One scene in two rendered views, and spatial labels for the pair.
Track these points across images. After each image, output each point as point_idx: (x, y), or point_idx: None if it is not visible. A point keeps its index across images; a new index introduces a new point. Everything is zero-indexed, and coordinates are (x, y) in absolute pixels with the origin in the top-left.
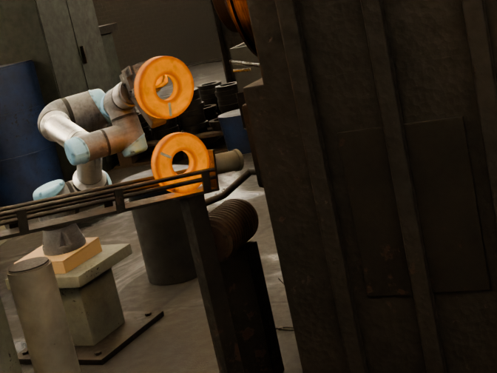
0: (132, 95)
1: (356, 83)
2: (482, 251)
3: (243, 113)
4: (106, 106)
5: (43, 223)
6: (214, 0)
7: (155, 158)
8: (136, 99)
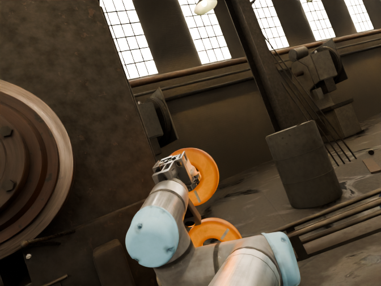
0: (194, 184)
1: None
2: None
3: (123, 251)
4: (178, 222)
5: (377, 221)
6: (26, 158)
7: (235, 227)
8: (217, 172)
